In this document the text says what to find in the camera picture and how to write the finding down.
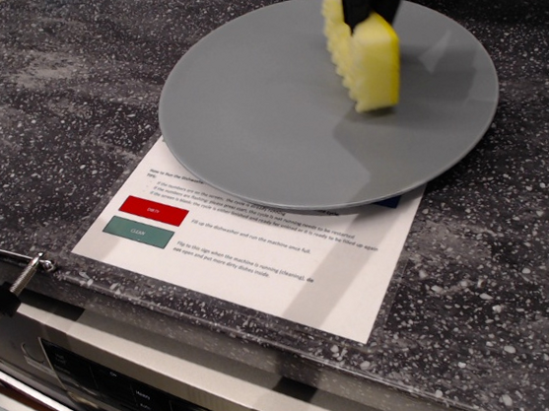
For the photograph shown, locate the yellow sponge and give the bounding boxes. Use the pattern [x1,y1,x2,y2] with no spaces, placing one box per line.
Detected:
[320,0,401,113]

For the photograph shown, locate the grey round plate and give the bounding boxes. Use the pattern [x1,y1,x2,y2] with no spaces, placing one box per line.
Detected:
[158,0,500,211]

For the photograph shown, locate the laminated white instruction sheet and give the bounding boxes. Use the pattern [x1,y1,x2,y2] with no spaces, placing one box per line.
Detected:
[74,139,422,343]

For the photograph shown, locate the stainless steel dishwasher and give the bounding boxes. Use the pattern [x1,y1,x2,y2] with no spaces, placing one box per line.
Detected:
[0,250,482,411]

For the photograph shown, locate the metal clamp screw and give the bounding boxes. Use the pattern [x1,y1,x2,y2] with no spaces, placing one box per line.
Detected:
[0,248,57,315]

